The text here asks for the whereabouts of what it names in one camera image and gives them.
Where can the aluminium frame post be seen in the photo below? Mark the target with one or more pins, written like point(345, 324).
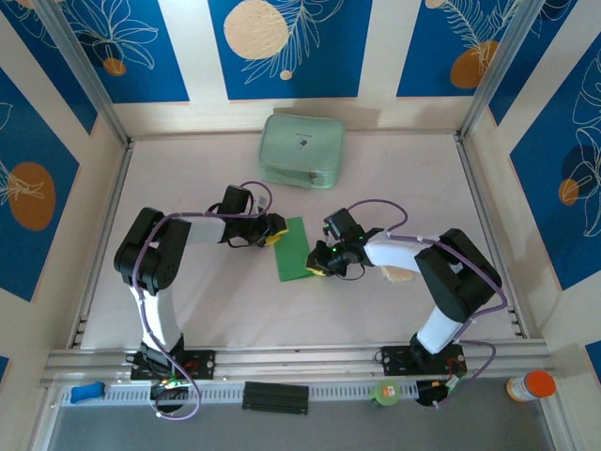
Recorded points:
point(80, 66)
point(497, 66)

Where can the grey metal tray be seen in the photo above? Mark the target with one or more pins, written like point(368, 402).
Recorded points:
point(328, 432)

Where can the mint green zip pouch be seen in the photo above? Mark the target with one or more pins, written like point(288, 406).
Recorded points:
point(300, 145)

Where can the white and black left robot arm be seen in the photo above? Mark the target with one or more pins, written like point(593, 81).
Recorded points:
point(164, 319)

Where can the aluminium side rail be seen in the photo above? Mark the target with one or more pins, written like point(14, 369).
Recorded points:
point(107, 235)
point(490, 235)

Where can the green paper sheet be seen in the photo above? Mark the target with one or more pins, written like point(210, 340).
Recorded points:
point(291, 258)

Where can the green tape roll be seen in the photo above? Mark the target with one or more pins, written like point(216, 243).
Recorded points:
point(385, 393)

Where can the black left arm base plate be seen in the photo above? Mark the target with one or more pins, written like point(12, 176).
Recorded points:
point(202, 364)

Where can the long aluminium base rail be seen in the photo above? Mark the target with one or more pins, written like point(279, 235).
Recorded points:
point(300, 359)

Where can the blue bone-shaped toy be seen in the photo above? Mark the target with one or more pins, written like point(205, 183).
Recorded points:
point(87, 393)

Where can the small circuit board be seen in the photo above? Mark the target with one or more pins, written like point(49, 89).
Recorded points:
point(454, 383)
point(169, 384)

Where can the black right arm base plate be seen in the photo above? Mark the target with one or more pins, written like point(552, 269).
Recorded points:
point(396, 359)

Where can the orange-capped bottle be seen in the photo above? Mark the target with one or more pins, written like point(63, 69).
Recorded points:
point(533, 386)

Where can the black ribbed block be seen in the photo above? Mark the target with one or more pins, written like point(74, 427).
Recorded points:
point(275, 398)

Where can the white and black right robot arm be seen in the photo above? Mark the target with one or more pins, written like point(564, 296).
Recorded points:
point(436, 329)

